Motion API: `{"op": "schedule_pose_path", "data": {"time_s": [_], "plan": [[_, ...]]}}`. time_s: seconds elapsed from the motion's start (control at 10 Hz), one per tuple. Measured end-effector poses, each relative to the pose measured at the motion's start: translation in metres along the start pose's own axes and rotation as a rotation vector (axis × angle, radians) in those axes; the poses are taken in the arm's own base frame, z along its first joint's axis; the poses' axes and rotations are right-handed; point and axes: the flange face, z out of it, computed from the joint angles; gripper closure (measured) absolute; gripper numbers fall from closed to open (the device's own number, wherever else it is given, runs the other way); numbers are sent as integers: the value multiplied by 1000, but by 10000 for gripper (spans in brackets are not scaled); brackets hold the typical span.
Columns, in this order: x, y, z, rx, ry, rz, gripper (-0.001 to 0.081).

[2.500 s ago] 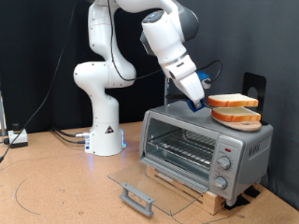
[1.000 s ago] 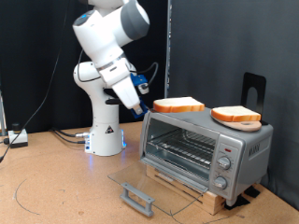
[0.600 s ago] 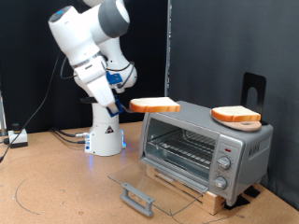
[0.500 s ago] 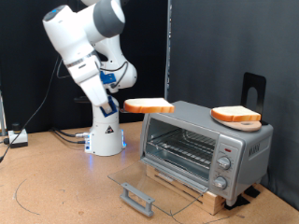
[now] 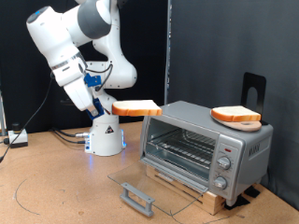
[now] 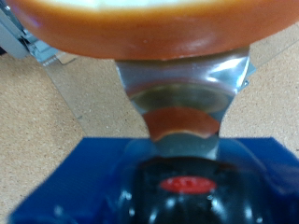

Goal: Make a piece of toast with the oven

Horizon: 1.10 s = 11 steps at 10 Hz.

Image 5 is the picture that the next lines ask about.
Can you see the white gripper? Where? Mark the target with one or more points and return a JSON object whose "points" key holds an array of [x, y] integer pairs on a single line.
{"points": [[79, 95]]}

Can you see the white bread slice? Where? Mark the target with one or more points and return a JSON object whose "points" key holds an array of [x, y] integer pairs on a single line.
{"points": [[235, 113], [137, 108]]}

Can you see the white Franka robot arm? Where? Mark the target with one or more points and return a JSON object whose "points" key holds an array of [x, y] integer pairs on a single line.
{"points": [[106, 137]]}

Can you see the metal oven rack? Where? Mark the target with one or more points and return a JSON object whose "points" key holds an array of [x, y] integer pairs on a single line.
{"points": [[183, 149]]}

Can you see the silver oven knob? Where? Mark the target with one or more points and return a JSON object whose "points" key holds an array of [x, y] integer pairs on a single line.
{"points": [[224, 162], [220, 182]]}

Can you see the silver toaster oven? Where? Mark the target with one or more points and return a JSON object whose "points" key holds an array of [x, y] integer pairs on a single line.
{"points": [[249, 155]]}

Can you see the white emergency stop box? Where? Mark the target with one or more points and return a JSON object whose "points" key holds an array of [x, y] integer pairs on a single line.
{"points": [[18, 137]]}

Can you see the thin metal stand pole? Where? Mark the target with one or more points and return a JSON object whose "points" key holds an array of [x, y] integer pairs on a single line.
{"points": [[2, 115]]}

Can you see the grey vertical metal pole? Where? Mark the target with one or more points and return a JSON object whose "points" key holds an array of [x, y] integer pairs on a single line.
{"points": [[168, 46]]}

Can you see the black backdrop curtain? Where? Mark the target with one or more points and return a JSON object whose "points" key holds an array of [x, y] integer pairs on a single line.
{"points": [[12, 46]]}

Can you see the wooden slatted block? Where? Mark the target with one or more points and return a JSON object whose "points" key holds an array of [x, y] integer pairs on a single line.
{"points": [[215, 202]]}

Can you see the round wooden plate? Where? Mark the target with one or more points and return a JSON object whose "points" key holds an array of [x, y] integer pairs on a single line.
{"points": [[246, 126]]}

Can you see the grey backdrop curtain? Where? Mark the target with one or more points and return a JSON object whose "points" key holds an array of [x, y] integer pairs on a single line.
{"points": [[233, 37]]}

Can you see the black metal bookend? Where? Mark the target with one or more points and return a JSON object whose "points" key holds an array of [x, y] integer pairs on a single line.
{"points": [[249, 81]]}

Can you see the black foam pad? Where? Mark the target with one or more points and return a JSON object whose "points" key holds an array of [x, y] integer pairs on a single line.
{"points": [[252, 192], [236, 202]]}

